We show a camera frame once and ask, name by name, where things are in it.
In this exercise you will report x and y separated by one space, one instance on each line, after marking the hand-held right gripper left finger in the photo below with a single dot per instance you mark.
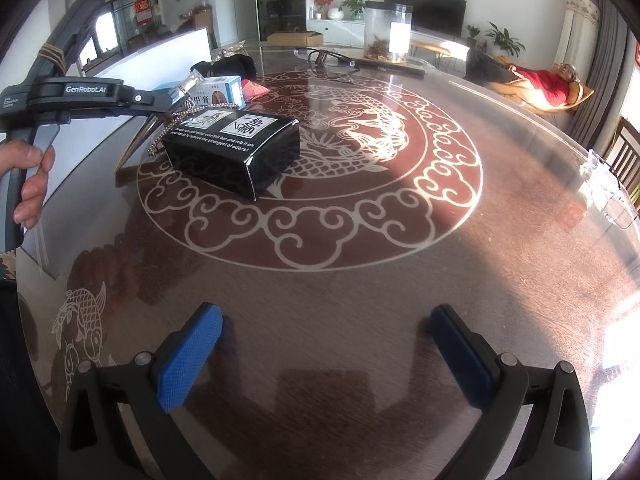
190 360

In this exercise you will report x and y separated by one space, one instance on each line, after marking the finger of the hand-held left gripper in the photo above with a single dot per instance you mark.
155 100

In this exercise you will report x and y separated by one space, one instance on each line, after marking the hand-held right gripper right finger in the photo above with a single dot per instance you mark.
462 360

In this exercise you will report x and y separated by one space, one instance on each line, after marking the metallic eye cream tube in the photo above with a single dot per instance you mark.
192 82

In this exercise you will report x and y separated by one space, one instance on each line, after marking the white storage box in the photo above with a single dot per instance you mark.
165 55

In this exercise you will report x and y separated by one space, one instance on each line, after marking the red foil packet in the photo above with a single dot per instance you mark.
255 89

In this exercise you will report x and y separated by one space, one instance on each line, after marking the black box white pictograms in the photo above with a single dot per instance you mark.
240 160

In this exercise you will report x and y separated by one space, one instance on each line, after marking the brown patterned glass desktop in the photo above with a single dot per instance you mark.
350 240

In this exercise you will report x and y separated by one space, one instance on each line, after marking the person's left hand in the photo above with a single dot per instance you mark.
35 190

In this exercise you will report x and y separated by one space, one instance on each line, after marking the tan elastic band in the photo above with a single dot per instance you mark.
52 52

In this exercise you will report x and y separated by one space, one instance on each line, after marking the blue white medicine box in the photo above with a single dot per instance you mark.
225 91

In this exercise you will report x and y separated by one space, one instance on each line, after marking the wooden sideboard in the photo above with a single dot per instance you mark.
204 17

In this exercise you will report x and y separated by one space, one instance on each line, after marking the cardboard box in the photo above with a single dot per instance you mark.
295 37

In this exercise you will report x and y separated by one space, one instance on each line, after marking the glass display cabinet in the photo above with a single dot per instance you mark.
280 0

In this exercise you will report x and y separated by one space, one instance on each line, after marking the person's dark trousers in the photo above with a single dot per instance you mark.
20 385

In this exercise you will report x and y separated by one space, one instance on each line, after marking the floral patterned cushion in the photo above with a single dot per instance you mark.
7 265

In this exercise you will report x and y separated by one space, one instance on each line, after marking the red flowers in vase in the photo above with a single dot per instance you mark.
322 2

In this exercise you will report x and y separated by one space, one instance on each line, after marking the white television cabinet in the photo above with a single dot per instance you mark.
340 30

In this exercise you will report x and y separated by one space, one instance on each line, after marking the green plant white pot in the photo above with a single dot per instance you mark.
354 6

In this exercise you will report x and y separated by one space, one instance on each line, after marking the clear jar black lid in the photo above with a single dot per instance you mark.
380 30

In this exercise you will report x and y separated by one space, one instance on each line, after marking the wooden dining chair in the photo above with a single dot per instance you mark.
625 160

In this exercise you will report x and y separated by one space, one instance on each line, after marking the wooden stool hairpin legs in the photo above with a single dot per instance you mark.
430 45

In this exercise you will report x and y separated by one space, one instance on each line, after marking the person in red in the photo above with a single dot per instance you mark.
577 96

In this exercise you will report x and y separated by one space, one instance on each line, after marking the black flat television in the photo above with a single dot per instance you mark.
440 10

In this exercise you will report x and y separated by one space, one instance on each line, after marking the small potted plant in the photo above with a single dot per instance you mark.
472 35

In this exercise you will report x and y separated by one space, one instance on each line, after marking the grey curtain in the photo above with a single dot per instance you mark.
607 70

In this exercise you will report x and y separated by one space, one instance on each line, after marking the large leafy potted plant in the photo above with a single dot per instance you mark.
505 37

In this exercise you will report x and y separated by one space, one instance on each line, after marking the white curtain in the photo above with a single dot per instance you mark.
577 35

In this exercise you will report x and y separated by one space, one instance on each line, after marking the black frame glasses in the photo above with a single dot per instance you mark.
350 63

